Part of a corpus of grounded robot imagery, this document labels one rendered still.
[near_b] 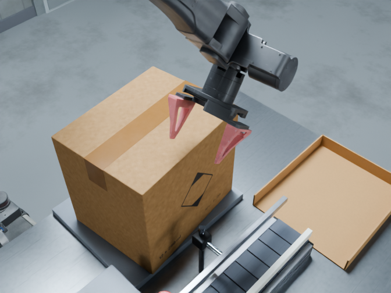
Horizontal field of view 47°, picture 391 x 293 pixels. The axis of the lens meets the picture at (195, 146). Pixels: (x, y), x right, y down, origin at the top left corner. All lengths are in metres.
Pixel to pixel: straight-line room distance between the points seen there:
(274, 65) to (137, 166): 0.31
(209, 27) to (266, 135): 0.71
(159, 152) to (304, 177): 0.49
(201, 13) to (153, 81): 0.41
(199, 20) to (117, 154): 0.33
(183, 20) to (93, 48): 2.67
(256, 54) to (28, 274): 0.69
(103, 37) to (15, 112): 0.92
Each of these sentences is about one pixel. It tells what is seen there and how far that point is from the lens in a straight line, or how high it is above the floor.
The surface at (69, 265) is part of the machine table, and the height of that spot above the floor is 0.83.
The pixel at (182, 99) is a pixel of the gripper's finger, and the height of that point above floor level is 1.23.
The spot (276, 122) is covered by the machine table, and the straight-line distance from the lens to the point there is 1.35.
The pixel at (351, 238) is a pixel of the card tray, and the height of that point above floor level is 0.83.
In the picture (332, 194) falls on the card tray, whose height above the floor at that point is 0.83.
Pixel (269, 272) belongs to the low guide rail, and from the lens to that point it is 0.93.
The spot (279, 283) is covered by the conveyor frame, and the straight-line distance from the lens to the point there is 0.98.
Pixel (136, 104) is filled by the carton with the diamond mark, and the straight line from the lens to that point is 0.95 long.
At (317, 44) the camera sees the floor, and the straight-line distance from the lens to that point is 3.35.
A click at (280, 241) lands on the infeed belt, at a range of 1.02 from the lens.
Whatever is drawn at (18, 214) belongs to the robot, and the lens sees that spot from 1.96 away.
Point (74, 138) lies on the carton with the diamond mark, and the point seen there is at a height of 1.12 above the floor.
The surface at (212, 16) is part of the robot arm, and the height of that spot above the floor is 1.41.
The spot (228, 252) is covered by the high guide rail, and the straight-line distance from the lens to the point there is 0.89.
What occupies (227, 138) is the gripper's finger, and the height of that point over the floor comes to 1.22.
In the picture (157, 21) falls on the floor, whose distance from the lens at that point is 3.53.
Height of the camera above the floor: 1.72
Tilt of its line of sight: 45 degrees down
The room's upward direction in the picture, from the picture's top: straight up
